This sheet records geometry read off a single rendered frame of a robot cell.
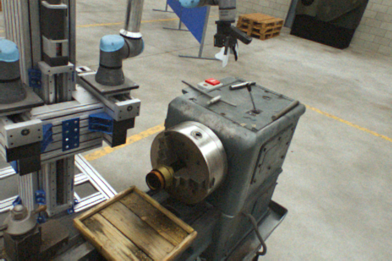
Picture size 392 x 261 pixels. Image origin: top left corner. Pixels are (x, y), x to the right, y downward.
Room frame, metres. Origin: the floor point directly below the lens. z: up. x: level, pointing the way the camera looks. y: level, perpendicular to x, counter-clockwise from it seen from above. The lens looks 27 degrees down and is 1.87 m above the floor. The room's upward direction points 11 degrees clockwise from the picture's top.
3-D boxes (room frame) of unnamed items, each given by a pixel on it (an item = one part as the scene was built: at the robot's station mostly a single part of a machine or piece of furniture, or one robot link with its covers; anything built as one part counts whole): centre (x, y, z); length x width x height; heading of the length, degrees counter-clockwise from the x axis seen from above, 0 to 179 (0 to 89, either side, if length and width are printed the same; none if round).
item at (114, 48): (1.62, 0.45, 1.33); 0.13 x 0.12 x 0.14; 154
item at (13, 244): (0.64, 0.39, 1.07); 0.07 x 0.07 x 0.10; 56
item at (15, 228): (0.64, 0.40, 1.13); 0.08 x 0.08 x 0.03
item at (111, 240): (0.91, 0.12, 0.89); 0.36 x 0.30 x 0.04; 56
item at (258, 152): (1.46, -0.23, 1.06); 0.59 x 0.48 x 0.39; 146
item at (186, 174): (1.01, -0.05, 1.09); 0.12 x 0.11 x 0.05; 56
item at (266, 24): (9.28, -1.40, 0.22); 1.25 x 0.86 x 0.44; 149
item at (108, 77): (1.61, 0.46, 1.21); 0.15 x 0.15 x 0.10
